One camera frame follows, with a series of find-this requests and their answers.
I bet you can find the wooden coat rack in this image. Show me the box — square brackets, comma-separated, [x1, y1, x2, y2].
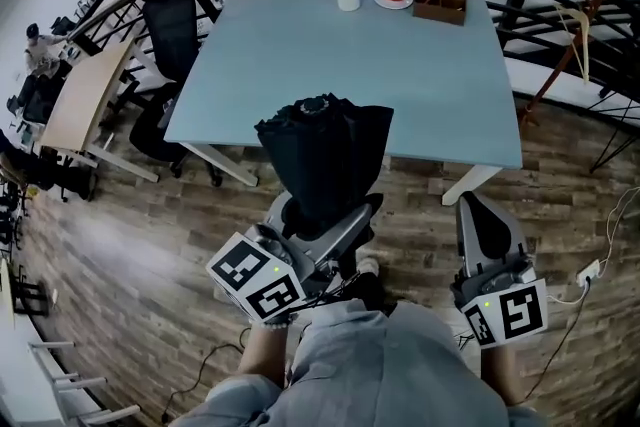
[517, 0, 631, 129]

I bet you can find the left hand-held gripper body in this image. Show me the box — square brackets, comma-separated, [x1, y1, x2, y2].
[205, 222, 336, 322]

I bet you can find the person's left forearm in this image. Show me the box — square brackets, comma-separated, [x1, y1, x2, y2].
[237, 324, 291, 389]

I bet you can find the light blue table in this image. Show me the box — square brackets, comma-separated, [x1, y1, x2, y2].
[163, 0, 524, 206]

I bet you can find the wooden clothes hanger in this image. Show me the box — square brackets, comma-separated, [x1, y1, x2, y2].
[554, 0, 594, 84]

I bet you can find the black cable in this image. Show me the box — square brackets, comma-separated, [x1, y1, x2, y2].
[159, 327, 251, 424]
[519, 282, 590, 404]

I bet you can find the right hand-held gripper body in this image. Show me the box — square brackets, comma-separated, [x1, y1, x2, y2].
[449, 252, 550, 347]

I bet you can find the light wooden desk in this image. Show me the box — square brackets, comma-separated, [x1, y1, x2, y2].
[37, 37, 161, 184]

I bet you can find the black office chair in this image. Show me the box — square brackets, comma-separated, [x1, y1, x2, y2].
[29, 149, 99, 204]
[128, 0, 224, 189]

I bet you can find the white power strip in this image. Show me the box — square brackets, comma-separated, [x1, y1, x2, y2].
[575, 258, 604, 287]

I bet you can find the person's right forearm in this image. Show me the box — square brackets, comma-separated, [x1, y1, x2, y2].
[479, 342, 526, 409]

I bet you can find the white bead bracelet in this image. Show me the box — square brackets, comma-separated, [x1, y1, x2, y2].
[249, 314, 292, 331]

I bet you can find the person's grey shirt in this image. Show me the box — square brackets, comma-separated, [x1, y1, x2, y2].
[167, 297, 551, 427]

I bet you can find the person's black trouser leg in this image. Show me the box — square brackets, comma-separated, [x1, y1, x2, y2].
[344, 270, 389, 316]

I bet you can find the black umbrella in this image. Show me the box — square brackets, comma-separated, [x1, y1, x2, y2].
[253, 92, 395, 261]

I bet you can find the black metal stool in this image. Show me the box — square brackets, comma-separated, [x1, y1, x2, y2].
[9, 264, 51, 316]

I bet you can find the white cable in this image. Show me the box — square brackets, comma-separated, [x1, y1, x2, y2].
[544, 283, 587, 307]
[598, 186, 640, 266]

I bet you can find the white desk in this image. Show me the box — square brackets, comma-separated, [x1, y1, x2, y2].
[0, 339, 141, 427]

